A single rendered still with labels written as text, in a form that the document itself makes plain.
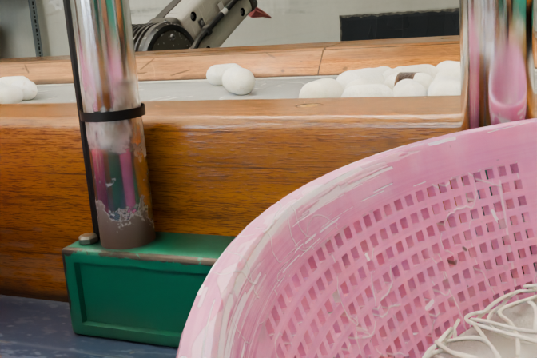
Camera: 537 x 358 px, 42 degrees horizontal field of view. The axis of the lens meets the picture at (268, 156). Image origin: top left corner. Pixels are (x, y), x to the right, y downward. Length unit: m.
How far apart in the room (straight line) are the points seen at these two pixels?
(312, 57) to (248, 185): 0.39
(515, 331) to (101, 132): 0.18
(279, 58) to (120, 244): 0.41
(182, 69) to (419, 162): 0.55
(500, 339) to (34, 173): 0.24
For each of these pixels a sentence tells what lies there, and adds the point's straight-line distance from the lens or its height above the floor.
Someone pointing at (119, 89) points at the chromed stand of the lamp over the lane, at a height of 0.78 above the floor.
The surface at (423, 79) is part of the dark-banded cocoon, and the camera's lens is 0.44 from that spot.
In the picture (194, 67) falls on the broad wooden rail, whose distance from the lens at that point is 0.71.
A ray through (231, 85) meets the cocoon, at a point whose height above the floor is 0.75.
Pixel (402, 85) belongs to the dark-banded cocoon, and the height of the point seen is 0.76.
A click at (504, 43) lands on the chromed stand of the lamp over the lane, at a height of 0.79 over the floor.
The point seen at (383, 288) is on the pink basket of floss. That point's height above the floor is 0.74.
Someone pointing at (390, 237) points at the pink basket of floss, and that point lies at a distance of 0.17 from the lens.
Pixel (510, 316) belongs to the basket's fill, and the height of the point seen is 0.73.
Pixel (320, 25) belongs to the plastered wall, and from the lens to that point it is 2.65.
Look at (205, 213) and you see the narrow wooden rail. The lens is 0.30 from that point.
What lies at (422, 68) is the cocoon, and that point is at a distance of 0.48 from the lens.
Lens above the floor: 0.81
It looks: 12 degrees down
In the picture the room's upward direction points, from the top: 4 degrees counter-clockwise
